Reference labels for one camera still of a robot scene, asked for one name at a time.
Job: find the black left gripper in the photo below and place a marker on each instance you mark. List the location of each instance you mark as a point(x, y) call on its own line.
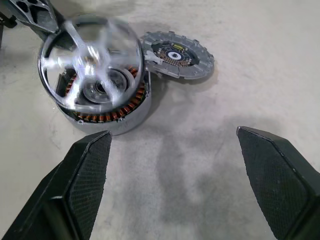
point(10, 22)

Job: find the silver motor stator copper windings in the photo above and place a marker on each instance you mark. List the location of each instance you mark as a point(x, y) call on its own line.
point(130, 117)

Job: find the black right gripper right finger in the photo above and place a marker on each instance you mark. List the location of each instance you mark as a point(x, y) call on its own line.
point(282, 185)

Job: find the silver spoked rotor black rim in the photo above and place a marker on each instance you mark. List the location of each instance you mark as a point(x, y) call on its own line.
point(87, 62)

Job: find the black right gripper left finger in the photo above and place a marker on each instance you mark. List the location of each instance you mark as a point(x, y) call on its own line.
point(75, 190)

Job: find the small grey gear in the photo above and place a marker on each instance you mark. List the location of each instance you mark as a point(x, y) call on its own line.
point(180, 56)

